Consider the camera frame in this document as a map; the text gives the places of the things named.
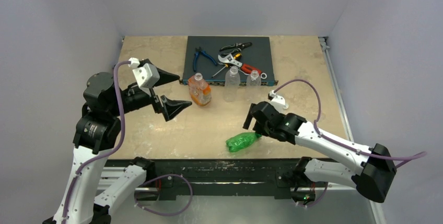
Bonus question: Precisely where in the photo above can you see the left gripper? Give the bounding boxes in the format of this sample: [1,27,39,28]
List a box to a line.
[110,65,191,119]

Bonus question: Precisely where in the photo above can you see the green plastic bottle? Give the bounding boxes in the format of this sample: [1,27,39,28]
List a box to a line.
[225,132,262,152]

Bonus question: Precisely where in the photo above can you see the orange label plastic bottle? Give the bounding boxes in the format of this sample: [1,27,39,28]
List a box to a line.
[188,73,212,107]

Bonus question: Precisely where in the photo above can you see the slim clear plastic bottle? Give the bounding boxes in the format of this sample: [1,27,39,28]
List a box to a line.
[246,70,261,88]

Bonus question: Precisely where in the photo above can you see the large clear plastic bottle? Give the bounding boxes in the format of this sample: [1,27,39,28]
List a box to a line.
[223,66,240,102]

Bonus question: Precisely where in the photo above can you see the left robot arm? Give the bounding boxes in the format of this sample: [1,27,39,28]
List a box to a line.
[46,58,191,223]

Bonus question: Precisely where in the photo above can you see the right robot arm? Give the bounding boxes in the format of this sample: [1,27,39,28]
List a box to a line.
[243,101,397,203]

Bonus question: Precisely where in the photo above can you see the yellow black screwdriver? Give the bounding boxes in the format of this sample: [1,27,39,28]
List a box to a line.
[212,53,242,78]

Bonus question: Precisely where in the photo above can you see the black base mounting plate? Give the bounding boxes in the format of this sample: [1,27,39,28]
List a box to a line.
[102,157,325,205]

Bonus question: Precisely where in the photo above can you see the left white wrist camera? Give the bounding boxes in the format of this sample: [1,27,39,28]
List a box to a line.
[128,57,160,90]

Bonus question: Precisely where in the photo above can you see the blue handled pliers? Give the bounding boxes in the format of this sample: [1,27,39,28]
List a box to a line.
[192,46,218,73]

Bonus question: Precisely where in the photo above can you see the red handled adjustable wrench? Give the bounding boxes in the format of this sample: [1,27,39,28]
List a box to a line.
[218,54,267,79]

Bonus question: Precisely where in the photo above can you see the black network switch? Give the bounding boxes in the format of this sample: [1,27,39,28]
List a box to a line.
[180,36,278,86]

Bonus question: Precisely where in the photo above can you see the aluminium frame rail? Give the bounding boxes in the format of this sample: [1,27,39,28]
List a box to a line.
[97,166,357,191]

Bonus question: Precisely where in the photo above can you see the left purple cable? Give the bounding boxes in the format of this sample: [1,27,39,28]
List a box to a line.
[61,61,194,224]

